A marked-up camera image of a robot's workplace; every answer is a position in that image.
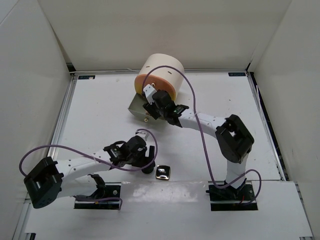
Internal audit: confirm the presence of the round black compact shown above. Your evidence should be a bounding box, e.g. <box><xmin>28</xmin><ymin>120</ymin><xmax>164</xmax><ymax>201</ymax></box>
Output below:
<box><xmin>141</xmin><ymin>167</ymin><xmax>154</xmax><ymax>175</ymax></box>

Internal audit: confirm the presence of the square black gold compact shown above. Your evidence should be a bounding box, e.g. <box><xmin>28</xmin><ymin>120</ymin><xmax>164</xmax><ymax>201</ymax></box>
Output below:
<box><xmin>155</xmin><ymin>165</ymin><xmax>171</xmax><ymax>181</ymax></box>

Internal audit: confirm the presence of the grey bottom drawer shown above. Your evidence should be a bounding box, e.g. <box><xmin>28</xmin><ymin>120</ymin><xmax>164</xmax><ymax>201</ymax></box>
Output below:
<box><xmin>128</xmin><ymin>93</ymin><xmax>163</xmax><ymax>123</ymax></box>

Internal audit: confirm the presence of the yellow drawer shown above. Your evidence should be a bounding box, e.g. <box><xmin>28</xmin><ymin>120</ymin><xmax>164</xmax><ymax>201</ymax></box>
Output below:
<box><xmin>135</xmin><ymin>85</ymin><xmax>176</xmax><ymax>103</ymax></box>

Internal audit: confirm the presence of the orange drawer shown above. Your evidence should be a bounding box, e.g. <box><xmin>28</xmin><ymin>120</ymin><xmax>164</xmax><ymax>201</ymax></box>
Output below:
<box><xmin>134</xmin><ymin>73</ymin><xmax>176</xmax><ymax>94</ymax></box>

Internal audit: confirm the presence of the cream drawer organizer shell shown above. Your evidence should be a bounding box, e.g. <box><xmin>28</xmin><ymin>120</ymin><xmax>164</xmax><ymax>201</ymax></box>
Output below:
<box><xmin>136</xmin><ymin>53</ymin><xmax>185</xmax><ymax>98</ymax></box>

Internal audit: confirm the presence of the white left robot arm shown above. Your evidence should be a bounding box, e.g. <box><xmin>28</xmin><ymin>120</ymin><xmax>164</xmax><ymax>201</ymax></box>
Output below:
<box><xmin>23</xmin><ymin>135</ymin><xmax>158</xmax><ymax>209</ymax></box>

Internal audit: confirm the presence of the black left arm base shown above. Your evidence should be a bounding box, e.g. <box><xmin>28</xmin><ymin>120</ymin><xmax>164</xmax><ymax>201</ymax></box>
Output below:
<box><xmin>73</xmin><ymin>174</ymin><xmax>123</xmax><ymax>211</ymax></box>

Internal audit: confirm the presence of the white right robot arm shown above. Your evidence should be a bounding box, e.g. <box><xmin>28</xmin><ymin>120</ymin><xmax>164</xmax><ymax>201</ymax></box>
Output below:
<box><xmin>143</xmin><ymin>85</ymin><xmax>255</xmax><ymax>200</ymax></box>

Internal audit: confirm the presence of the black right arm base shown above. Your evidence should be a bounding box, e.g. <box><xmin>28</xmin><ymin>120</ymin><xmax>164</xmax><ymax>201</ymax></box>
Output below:
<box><xmin>205</xmin><ymin>183</ymin><xmax>258</xmax><ymax>212</ymax></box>

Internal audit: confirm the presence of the blue label sticker right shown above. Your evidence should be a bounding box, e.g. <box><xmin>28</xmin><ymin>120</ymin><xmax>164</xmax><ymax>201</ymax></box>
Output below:
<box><xmin>228</xmin><ymin>72</ymin><xmax>247</xmax><ymax>77</ymax></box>

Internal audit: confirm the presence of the blue label sticker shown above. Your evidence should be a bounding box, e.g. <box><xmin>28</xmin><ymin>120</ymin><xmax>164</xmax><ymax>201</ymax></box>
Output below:
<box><xmin>228</xmin><ymin>72</ymin><xmax>247</xmax><ymax>77</ymax></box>
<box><xmin>78</xmin><ymin>75</ymin><xmax>96</xmax><ymax>80</ymax></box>

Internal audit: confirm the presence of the blue label sticker left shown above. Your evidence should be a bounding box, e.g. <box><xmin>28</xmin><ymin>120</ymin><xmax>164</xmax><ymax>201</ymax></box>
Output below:
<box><xmin>78</xmin><ymin>75</ymin><xmax>96</xmax><ymax>80</ymax></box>

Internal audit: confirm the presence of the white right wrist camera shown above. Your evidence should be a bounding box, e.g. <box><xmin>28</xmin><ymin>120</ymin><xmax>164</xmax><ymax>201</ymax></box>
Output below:
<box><xmin>143</xmin><ymin>84</ymin><xmax>157</xmax><ymax>105</ymax></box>

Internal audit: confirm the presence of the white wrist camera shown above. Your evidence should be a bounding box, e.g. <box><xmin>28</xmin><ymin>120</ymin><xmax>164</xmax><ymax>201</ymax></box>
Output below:
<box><xmin>143</xmin><ymin>84</ymin><xmax>157</xmax><ymax>105</ymax></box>
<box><xmin>135</xmin><ymin>130</ymin><xmax>150</xmax><ymax>142</ymax></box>

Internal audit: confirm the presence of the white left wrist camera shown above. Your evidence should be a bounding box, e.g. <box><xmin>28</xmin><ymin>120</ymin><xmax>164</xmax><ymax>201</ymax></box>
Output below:
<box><xmin>135</xmin><ymin>130</ymin><xmax>150</xmax><ymax>142</ymax></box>

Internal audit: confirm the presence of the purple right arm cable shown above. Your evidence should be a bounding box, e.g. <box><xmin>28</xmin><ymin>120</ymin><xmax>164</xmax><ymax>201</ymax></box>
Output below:
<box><xmin>143</xmin><ymin>65</ymin><xmax>262</xmax><ymax>205</ymax></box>

